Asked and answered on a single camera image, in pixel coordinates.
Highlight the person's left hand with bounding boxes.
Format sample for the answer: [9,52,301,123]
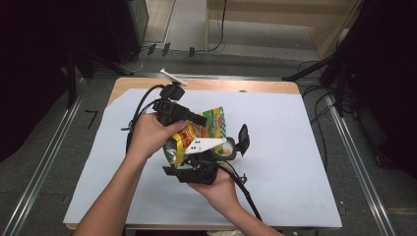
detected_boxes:
[126,112,187,160]

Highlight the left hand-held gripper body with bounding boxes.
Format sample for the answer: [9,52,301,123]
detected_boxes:
[153,68,198,127]

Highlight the white cloth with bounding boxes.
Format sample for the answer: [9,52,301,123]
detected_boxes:
[209,230,244,236]

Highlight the yellow green spouted pouch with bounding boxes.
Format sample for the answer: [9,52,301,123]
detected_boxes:
[162,106,228,169]

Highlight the black cabinet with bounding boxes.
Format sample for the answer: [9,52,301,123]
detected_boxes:
[104,0,150,65]

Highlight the black stand leg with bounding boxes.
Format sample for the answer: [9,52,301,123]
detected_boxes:
[281,57,332,83]

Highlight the white floor cable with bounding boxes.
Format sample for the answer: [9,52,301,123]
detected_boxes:
[121,47,146,74]

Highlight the person's right hand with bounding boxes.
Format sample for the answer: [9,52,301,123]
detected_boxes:
[188,170,242,215]

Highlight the black floor cables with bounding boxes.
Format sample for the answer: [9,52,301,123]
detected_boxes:
[296,60,348,171]

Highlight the hand-held gripper cable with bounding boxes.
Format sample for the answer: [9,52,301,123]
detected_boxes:
[121,84,165,155]
[217,161,264,222]

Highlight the black hanging cable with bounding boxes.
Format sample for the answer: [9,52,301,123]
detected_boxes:
[209,0,228,53]

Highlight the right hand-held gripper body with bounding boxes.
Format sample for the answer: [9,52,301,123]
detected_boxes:
[176,137,227,185]

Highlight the light wooden frame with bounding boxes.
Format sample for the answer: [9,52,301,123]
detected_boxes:
[205,0,365,61]

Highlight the white paper sheet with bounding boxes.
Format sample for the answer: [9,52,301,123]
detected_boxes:
[63,88,343,229]

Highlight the black clear-lid cup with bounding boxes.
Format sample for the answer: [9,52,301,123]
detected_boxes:
[212,123,251,161]

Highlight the metal floor rail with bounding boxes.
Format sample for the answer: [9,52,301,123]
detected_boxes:
[94,72,286,82]
[328,94,397,236]
[1,94,85,236]

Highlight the left hand-held gripper cable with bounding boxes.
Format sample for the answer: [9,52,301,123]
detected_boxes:
[121,84,165,155]

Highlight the wooden table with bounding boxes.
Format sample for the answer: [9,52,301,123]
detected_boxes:
[65,77,342,231]

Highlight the right hand-held gripper cable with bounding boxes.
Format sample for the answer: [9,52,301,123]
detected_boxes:
[217,161,264,222]

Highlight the black metal stand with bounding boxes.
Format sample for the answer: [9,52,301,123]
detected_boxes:
[63,45,132,109]

